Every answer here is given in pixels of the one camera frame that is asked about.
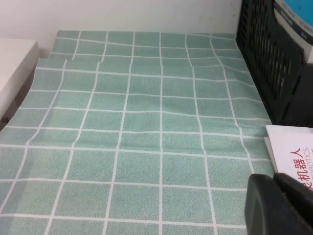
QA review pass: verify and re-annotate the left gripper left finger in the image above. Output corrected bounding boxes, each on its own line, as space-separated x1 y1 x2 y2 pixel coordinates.
245 173 309 235

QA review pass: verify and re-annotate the white photo cover brochure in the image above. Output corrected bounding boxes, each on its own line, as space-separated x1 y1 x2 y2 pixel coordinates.
263 136 280 172

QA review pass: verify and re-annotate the white cabinet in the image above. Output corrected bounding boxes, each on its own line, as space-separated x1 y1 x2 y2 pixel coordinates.
0 38 40 119

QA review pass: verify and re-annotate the white AgileX robot brochure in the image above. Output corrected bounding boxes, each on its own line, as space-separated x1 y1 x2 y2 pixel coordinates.
265 124 313 190

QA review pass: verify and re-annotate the blue spine DTC book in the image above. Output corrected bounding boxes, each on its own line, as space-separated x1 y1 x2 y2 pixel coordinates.
272 0 313 63

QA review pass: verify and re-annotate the black plastic book holder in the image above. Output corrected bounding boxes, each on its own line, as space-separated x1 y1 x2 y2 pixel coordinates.
235 0 313 128

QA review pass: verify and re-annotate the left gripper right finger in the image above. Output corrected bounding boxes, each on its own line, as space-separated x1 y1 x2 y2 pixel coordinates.
273 172 313 235

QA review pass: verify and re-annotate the green checkered tablecloth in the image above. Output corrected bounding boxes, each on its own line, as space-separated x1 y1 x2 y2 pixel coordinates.
0 29 276 235

